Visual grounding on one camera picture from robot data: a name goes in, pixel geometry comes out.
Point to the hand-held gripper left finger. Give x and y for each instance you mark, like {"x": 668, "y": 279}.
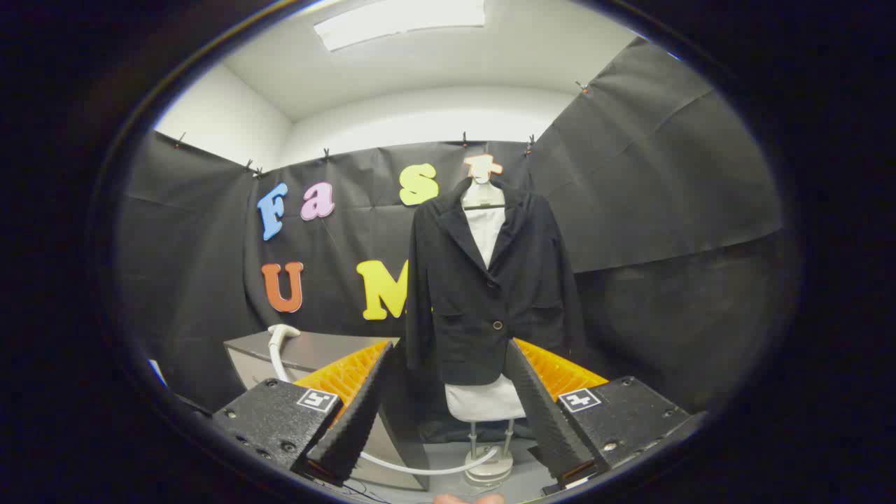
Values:
{"x": 353, "y": 427}

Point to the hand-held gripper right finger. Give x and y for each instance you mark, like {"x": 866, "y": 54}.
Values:
{"x": 546, "y": 420}

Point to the black suit jacket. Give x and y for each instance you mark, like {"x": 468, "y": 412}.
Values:
{"x": 476, "y": 315}

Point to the white garment steamer base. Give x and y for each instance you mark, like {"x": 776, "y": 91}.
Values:
{"x": 488, "y": 472}

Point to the grey cabinet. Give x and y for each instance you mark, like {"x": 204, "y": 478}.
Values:
{"x": 315, "y": 348}

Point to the white plastic hanger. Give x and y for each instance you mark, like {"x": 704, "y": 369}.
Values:
{"x": 483, "y": 197}

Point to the black backdrop cloth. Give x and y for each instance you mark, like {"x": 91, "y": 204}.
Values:
{"x": 665, "y": 175}

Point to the row of small black clips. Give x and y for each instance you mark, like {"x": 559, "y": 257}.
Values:
{"x": 325, "y": 152}

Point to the ceiling light panel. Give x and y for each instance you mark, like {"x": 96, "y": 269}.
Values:
{"x": 399, "y": 21}

